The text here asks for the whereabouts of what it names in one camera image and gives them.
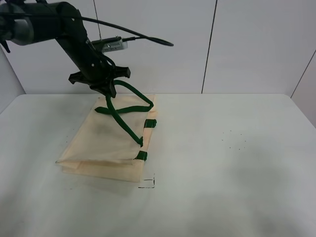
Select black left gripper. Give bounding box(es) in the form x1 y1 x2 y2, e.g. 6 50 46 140
69 66 131 98

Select white linen bag green handles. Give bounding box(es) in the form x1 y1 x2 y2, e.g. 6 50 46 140
56 80 157 183

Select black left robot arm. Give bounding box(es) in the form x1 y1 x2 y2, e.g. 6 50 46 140
0 0 130 98

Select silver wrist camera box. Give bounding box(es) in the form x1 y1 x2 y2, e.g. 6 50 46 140
91 37 128 53

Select black camera cable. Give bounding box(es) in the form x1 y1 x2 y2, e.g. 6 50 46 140
80 16 174 47

